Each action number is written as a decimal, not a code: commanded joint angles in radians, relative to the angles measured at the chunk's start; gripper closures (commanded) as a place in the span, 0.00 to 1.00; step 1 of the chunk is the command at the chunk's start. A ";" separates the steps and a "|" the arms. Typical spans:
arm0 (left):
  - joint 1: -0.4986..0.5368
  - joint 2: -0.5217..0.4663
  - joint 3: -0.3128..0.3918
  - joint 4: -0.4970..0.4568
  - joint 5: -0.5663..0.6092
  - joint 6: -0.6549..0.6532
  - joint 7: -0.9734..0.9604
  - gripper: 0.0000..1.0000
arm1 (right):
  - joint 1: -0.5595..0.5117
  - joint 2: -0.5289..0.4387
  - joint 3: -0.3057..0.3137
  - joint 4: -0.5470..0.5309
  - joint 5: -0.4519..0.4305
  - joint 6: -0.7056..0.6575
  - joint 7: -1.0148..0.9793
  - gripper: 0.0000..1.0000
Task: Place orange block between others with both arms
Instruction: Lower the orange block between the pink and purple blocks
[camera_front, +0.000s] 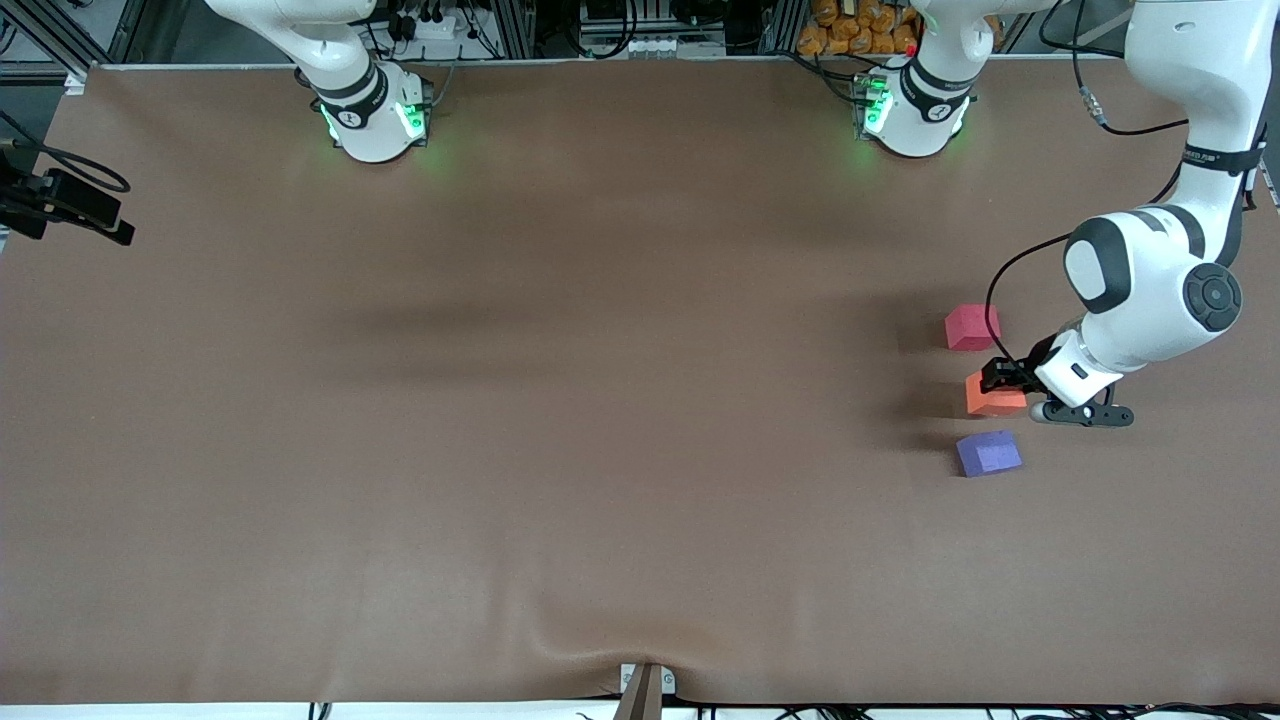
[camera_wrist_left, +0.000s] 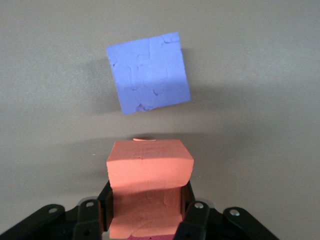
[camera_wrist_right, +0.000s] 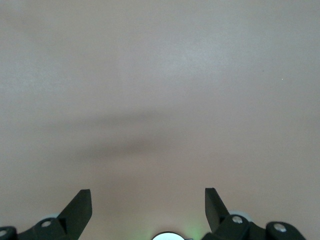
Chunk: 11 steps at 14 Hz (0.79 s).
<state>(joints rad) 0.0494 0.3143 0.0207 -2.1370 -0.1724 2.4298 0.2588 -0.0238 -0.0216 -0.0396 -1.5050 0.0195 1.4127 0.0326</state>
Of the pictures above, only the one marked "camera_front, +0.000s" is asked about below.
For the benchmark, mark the pile of orange objects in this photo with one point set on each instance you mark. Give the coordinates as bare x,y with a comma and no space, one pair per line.
850,30

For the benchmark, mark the metal table clamp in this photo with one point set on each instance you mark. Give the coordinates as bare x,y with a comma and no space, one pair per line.
645,690

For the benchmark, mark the red foam block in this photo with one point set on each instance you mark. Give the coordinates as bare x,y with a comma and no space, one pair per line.
970,330

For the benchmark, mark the white terminal block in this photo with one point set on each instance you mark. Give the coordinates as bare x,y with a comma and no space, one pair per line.
660,46

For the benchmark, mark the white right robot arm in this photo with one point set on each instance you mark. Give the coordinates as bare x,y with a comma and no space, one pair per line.
370,130

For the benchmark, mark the brown table mat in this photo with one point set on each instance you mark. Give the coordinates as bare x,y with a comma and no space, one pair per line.
640,550

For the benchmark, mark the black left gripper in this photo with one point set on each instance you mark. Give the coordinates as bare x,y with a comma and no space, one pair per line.
1022,375

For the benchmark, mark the purple foam block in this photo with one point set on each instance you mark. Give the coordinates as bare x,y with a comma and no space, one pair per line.
988,453

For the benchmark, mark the white power strip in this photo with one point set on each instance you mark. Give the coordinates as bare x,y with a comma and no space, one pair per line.
435,25

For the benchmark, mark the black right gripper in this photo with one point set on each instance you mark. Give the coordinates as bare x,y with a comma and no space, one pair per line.
38,202

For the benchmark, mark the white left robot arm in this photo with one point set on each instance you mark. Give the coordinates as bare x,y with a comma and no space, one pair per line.
1150,300

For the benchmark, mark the aluminium frame strut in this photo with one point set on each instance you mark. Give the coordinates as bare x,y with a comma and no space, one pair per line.
45,40

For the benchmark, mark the aluminium frame post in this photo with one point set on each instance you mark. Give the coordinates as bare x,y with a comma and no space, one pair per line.
515,28
785,25

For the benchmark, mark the orange foam block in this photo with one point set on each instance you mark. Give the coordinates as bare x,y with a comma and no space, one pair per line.
995,403

